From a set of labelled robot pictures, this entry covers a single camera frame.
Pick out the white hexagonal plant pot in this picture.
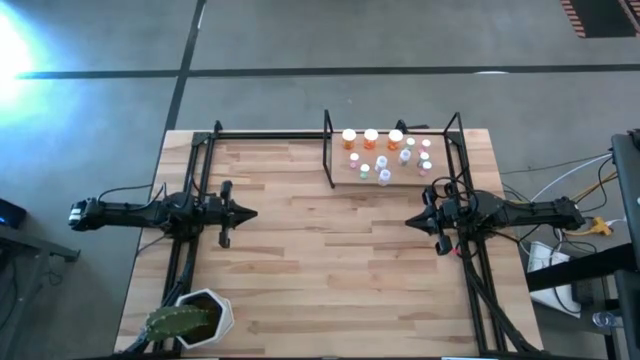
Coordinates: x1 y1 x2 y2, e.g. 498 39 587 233
173 287 235 350

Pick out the wooden shelf black metal frame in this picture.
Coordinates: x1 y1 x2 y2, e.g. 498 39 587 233
322 109 469 190

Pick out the black device blue light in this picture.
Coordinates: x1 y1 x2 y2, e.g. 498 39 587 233
0 197 29 231

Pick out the black metal table frame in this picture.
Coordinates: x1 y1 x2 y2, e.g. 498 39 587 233
130 118 541 359

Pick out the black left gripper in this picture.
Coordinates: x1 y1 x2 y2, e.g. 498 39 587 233
202 180 259 249

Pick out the black metal stand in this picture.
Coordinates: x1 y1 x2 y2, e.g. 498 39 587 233
0 224 82 360

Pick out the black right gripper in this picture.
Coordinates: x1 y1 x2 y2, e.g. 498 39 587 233
404 188 474 257

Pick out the black floor mat striped edge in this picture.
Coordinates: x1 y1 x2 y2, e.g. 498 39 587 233
560 0 640 40

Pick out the yellow extension cord plug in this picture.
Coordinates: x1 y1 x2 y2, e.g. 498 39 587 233
563 216 614 238

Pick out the white power strip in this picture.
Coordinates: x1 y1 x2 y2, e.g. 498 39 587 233
527 239 584 320

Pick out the green cactus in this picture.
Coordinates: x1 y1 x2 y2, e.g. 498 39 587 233
144 304 211 343

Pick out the clear plastic water bottle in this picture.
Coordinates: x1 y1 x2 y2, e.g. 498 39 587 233
592 310 624 329

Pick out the black desk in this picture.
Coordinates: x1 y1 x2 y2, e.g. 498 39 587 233
524 130 640 360

